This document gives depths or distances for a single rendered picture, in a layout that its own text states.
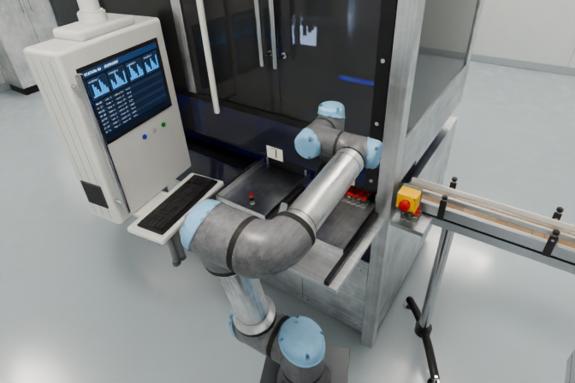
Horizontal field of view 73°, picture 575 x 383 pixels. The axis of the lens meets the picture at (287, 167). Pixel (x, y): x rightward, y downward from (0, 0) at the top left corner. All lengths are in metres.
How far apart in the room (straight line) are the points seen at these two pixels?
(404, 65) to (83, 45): 1.07
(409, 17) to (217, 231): 0.81
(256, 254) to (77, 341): 1.95
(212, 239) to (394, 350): 1.65
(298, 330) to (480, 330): 1.53
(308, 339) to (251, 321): 0.15
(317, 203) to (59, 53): 1.04
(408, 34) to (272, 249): 0.78
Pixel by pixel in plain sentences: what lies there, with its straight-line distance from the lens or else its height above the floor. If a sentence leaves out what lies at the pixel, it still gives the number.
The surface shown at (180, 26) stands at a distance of 1.81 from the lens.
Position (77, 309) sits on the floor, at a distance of 2.73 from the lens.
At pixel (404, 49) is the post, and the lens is 1.26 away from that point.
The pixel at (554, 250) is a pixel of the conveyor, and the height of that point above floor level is 0.92.
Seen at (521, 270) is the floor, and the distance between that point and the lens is 2.85.
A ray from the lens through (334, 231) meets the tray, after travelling 1.51.
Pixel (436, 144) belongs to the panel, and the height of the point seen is 0.88.
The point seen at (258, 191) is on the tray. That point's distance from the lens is 1.71.
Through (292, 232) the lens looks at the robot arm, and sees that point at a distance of 0.74.
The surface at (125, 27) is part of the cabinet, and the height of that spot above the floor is 1.55.
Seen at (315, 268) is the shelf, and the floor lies 0.88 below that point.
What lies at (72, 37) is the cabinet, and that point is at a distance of 1.62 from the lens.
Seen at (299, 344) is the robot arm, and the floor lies 1.02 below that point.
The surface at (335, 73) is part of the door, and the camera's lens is 1.39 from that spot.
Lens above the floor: 1.92
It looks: 34 degrees down
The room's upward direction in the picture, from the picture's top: 3 degrees counter-clockwise
